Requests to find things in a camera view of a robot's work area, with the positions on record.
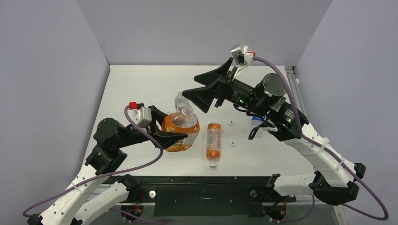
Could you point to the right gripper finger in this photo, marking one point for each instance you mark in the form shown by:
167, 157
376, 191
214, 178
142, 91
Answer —
216, 76
203, 97

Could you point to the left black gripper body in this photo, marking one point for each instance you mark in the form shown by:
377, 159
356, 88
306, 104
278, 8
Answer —
135, 136

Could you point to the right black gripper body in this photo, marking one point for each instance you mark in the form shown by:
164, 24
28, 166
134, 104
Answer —
222, 90

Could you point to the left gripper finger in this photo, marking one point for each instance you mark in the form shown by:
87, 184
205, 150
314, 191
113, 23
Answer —
168, 139
157, 115

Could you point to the clear water bottle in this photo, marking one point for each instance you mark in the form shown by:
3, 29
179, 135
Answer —
180, 102

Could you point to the wide orange drink bottle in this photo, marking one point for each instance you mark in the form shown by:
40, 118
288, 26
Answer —
184, 122

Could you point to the blue cap pepsi bottle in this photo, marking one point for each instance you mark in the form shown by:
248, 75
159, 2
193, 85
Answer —
256, 121

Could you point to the slim orange drink bottle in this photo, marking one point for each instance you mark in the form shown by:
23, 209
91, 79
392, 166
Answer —
213, 144

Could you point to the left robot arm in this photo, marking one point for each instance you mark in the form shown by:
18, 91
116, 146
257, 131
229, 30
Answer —
100, 184

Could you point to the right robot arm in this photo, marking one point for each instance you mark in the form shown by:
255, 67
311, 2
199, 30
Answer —
334, 179

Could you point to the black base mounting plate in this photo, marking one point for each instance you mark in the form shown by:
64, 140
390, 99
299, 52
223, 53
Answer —
206, 196

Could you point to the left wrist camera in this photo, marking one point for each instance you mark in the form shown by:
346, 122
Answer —
140, 114

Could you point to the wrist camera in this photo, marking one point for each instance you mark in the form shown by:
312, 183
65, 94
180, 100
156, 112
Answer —
140, 114
242, 56

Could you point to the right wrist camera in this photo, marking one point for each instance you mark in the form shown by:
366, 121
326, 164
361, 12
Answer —
242, 56

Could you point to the aluminium frame rail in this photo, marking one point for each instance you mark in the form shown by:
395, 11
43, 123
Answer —
300, 102

